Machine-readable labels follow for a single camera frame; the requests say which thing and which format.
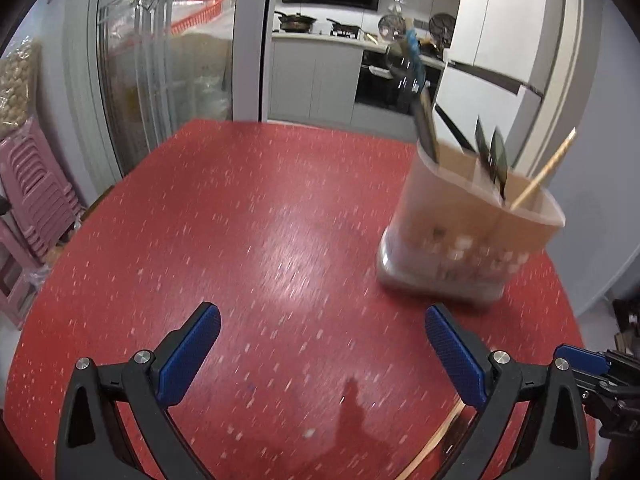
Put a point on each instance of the black wok on stove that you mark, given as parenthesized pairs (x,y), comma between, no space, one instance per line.
(295,22)

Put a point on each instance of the bag of round snacks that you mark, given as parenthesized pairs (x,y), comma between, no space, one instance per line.
(18,84)

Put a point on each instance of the white refrigerator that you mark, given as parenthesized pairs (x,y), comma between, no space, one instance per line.
(509,69)

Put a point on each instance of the glass display cabinet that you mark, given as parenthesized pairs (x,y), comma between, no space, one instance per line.
(163,63)

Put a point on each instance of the grey kitchen cabinets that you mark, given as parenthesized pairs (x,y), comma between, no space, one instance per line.
(329,82)

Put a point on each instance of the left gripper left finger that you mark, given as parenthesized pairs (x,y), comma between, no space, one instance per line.
(182,352)

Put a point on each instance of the yellow patterned chopstick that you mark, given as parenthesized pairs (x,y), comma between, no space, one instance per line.
(546,170)

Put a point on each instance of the built-in black oven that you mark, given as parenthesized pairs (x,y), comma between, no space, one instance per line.
(390,85)

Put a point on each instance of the blue patterned chopstick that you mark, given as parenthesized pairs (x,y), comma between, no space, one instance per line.
(416,65)

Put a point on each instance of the pink utensil holder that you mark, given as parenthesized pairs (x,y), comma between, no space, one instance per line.
(454,235)

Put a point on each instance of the stacked pink plastic stools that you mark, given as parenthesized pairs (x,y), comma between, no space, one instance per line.
(43,205)

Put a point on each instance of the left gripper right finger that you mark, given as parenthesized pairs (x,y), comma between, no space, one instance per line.
(462,354)

